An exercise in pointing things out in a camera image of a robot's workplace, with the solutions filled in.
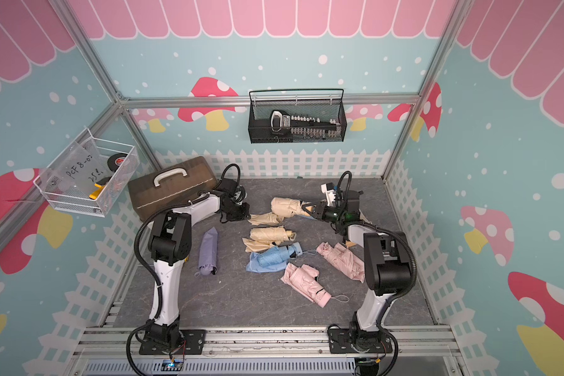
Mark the beige sleeved umbrella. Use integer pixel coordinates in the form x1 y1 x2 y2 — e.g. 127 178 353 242
248 197 310 226

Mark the pink umbrella sleeve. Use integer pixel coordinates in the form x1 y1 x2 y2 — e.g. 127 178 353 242
316 242 365 283

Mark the purple sleeved umbrella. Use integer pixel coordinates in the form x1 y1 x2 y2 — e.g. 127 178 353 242
196 227 219 276

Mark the light blue sleeved umbrella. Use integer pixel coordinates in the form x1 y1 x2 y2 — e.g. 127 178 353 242
246 242 316 274

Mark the pink sleeved umbrella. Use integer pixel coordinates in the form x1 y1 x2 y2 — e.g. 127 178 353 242
280 263 349 308

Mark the beige umbrella sleeve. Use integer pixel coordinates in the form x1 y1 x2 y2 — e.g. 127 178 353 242
360 210 372 224

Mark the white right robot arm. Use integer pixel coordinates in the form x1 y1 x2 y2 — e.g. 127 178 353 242
302 171 417 353

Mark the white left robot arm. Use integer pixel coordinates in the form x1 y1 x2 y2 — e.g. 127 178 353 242
134 177 249 355

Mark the brown and cream toolbox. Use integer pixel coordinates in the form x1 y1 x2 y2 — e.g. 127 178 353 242
128 157 217 222

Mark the socket set in basket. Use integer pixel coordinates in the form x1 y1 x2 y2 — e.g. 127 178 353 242
269 111 343 142

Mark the black tape roll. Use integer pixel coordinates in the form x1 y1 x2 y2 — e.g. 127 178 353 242
107 153 128 172

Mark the yellow tool in bin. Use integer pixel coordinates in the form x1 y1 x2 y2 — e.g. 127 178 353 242
89 177 111 200

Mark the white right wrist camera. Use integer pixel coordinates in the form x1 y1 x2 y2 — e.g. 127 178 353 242
321 183 338 207

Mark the black wire mesh basket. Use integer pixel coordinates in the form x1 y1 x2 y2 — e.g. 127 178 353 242
248 89 347 144

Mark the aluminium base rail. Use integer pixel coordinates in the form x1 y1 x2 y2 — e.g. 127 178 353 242
65 325 469 375

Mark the clear plastic wall bin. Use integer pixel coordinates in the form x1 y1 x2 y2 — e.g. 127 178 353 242
34 128 139 218

